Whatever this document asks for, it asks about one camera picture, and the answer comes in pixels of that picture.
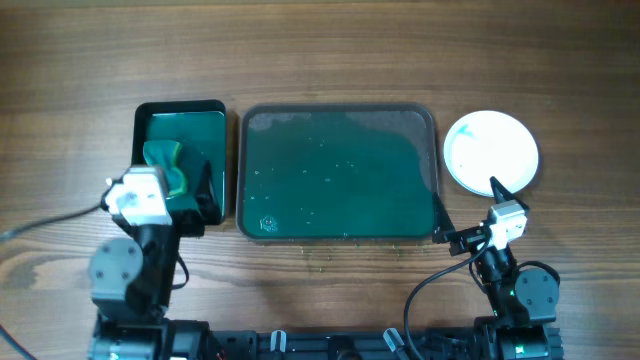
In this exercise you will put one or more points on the white plate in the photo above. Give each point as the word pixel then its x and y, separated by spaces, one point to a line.
pixel 487 143

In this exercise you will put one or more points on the small black green tray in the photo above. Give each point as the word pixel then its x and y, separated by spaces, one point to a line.
pixel 199 123

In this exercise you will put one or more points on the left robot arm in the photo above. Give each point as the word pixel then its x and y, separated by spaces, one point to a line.
pixel 132 277

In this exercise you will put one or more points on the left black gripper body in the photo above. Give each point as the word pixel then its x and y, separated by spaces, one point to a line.
pixel 185 219

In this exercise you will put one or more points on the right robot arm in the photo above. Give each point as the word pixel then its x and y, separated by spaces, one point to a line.
pixel 523 296

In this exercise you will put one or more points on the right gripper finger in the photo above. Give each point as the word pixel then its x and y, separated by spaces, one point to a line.
pixel 502 195
pixel 443 225

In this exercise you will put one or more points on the large dark green tray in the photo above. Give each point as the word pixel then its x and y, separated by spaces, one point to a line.
pixel 354 171

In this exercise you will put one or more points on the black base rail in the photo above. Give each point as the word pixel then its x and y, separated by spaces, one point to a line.
pixel 350 345

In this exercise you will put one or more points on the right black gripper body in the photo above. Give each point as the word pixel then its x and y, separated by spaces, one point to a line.
pixel 469 238

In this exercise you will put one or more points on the green yellow sponge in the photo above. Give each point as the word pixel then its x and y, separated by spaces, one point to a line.
pixel 180 163

